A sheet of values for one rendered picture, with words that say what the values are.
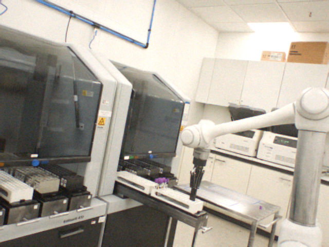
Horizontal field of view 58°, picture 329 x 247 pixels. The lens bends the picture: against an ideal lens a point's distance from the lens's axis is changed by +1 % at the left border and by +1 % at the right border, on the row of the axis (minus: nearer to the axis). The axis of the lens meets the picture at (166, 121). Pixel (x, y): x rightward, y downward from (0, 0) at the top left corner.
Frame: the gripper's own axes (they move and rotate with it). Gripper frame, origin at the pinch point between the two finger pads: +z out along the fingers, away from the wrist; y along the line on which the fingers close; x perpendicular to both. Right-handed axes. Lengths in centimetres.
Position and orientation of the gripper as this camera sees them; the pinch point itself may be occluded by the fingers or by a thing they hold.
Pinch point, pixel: (193, 194)
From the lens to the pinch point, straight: 167.4
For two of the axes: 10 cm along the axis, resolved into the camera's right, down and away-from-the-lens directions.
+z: -1.9, 9.8, 0.5
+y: -5.7, -0.7, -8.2
